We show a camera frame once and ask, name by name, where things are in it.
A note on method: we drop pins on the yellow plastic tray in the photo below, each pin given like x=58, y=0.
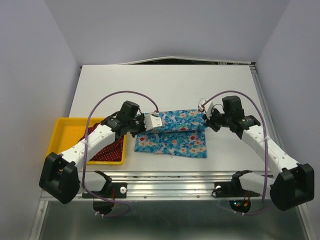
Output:
x=68, y=131

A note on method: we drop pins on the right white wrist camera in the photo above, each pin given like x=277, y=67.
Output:
x=206, y=107

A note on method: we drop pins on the red polka dot skirt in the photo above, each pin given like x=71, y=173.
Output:
x=110, y=154

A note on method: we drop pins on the aluminium frame rail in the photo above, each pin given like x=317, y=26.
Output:
x=176, y=186

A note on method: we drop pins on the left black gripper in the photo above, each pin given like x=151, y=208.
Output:
x=141, y=118

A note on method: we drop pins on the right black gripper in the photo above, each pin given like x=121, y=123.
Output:
x=209, y=122

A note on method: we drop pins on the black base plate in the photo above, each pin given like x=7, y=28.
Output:
x=114, y=207
x=240, y=199

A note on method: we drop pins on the blue floral skirt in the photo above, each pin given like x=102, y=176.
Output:
x=182, y=134

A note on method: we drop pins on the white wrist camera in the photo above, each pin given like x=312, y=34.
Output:
x=152, y=121
x=206, y=107

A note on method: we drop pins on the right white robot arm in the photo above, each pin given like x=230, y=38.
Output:
x=286, y=182

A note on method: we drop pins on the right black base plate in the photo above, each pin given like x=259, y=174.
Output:
x=240, y=199

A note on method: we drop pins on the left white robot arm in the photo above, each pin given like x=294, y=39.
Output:
x=60, y=172

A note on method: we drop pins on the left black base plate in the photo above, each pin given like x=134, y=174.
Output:
x=114, y=207

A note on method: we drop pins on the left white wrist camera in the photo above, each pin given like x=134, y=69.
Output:
x=152, y=121

